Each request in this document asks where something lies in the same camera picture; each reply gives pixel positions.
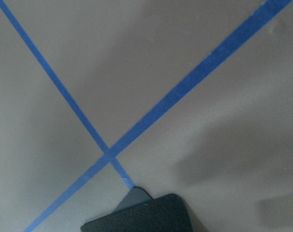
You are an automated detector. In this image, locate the black mouse pad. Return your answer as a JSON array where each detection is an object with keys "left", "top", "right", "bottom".
[{"left": 80, "top": 187, "right": 193, "bottom": 232}]

